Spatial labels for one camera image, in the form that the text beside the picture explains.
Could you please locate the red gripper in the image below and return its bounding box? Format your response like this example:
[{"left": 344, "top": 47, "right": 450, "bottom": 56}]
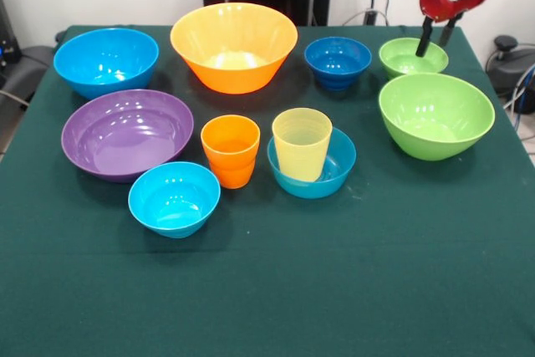
[{"left": 415, "top": 0, "right": 489, "bottom": 59}]

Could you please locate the small green bowl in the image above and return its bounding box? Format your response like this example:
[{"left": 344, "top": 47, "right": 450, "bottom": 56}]
[{"left": 378, "top": 37, "right": 450, "bottom": 80}]

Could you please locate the small dark blue bowl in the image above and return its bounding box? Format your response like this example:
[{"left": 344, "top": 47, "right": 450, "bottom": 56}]
[{"left": 303, "top": 36, "right": 373, "bottom": 91}]

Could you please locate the translucent blue ridged bowl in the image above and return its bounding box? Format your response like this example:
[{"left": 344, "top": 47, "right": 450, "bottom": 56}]
[{"left": 267, "top": 126, "right": 358, "bottom": 200}]

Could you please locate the yellow cup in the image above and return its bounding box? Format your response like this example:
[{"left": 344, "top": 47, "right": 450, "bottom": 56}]
[{"left": 271, "top": 107, "right": 334, "bottom": 183}]

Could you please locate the large green bowl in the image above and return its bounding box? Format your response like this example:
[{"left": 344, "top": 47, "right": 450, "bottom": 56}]
[{"left": 378, "top": 72, "right": 497, "bottom": 162}]

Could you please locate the large orange bowl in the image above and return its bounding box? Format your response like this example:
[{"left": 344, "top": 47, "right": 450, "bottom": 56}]
[{"left": 169, "top": 2, "right": 299, "bottom": 95}]

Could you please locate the orange cup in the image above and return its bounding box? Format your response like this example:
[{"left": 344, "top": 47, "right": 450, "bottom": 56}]
[{"left": 200, "top": 114, "right": 262, "bottom": 190}]

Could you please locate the dark green tablecloth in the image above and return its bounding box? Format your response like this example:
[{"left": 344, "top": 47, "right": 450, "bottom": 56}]
[{"left": 0, "top": 24, "right": 535, "bottom": 357}]

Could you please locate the small light blue bowl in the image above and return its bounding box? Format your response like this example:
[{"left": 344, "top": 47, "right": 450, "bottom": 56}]
[{"left": 127, "top": 161, "right": 222, "bottom": 240}]

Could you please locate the purple bowl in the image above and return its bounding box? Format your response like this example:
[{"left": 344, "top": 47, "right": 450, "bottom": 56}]
[{"left": 60, "top": 89, "right": 195, "bottom": 184}]

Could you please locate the large blue bowl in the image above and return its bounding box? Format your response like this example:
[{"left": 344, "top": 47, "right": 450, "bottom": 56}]
[{"left": 53, "top": 27, "right": 161, "bottom": 100}]

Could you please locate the dark grey seat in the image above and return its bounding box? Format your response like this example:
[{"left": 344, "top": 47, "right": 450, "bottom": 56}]
[{"left": 0, "top": 44, "right": 58, "bottom": 124}]

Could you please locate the black electronic device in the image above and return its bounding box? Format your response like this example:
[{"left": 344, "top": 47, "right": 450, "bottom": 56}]
[{"left": 0, "top": 0, "right": 23, "bottom": 66}]

